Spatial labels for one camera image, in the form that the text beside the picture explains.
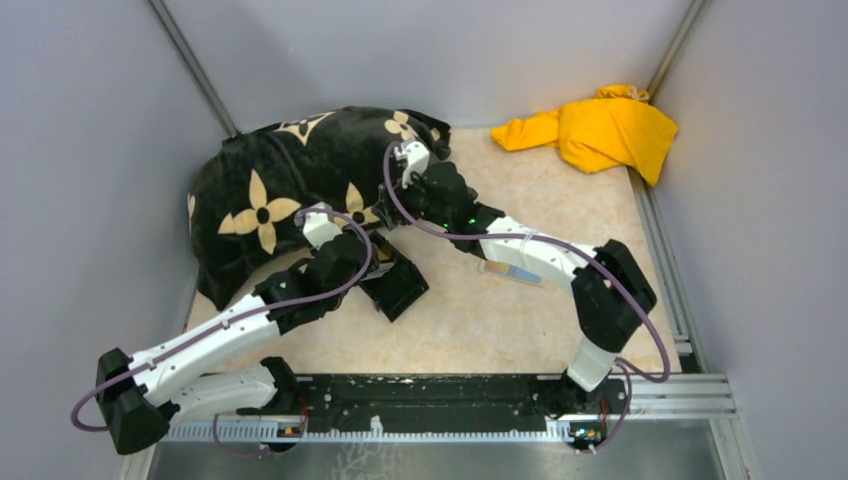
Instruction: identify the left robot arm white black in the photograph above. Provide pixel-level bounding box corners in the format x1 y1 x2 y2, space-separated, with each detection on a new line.
95 231 379 455

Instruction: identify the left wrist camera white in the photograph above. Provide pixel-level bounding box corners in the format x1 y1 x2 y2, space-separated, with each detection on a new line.
301 202 342 250

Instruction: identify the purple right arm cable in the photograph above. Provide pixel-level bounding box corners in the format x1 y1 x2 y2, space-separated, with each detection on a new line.
382 140 672 455

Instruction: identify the aluminium front rail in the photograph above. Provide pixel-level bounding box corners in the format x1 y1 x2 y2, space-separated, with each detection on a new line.
629 373 737 420

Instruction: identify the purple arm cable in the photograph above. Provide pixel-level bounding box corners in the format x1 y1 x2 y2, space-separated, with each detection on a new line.
70 205 374 460
382 140 672 455

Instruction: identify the gold VIP credit card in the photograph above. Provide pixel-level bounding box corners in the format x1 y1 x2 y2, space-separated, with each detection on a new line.
485 261 512 276

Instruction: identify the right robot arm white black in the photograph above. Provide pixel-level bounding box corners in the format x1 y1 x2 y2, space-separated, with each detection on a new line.
381 155 671 412

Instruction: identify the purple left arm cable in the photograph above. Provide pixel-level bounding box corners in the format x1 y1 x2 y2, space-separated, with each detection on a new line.
70 205 374 460

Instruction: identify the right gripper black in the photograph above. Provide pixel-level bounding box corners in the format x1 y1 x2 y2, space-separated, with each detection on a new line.
372 163 452 231

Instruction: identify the black card tray box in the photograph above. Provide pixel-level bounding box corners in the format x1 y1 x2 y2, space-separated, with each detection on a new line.
358 230 429 323

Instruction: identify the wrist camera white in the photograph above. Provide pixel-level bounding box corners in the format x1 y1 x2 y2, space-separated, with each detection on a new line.
393 139 431 189
301 202 342 250

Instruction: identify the white toothed cable strip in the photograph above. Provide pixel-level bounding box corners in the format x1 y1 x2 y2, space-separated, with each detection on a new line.
162 416 574 444

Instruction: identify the yellow cloth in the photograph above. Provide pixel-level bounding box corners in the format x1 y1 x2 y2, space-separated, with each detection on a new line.
490 84 679 186

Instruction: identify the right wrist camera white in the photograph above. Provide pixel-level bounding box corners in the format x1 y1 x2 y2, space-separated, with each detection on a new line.
393 139 431 189

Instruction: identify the beige card holder wallet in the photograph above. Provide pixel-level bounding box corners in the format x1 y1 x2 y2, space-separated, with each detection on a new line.
478 260 544 286

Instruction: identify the black floral plush pillow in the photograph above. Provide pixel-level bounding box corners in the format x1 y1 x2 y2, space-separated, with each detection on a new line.
186 106 452 310

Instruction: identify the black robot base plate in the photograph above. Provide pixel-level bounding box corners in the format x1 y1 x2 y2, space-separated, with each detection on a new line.
256 374 628 449

